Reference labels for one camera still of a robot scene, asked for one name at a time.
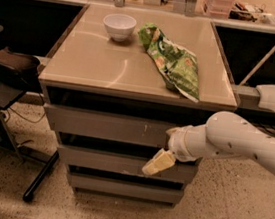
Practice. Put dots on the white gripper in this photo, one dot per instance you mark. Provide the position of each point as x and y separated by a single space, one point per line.
177 143

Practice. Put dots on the pink plastic organizer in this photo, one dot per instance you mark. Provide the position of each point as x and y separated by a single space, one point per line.
218 8

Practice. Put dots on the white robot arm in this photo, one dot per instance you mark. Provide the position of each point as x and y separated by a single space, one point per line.
224 135

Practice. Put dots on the grey drawer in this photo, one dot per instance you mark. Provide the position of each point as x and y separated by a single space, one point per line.
108 126
126 190
123 164

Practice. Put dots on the black stand leg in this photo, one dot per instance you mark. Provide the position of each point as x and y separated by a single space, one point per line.
28 195

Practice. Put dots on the grey drawer cabinet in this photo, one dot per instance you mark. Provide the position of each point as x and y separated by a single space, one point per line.
92 72

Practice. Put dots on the green chip bag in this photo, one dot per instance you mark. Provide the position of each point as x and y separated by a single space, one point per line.
176 64

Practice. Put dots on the dark brown bag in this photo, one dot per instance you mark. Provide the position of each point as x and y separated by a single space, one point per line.
19 71

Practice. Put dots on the white ceramic bowl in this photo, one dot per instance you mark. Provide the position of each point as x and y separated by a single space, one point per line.
119 26

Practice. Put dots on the white stick with black tip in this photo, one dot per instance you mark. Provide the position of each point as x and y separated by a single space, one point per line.
258 65

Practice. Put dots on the grey top drawer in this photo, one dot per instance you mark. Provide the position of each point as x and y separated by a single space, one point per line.
108 126

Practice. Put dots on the grey bottom drawer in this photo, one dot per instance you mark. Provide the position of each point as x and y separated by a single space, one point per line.
126 190

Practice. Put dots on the grey middle drawer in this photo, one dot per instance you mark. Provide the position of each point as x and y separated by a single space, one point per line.
123 164

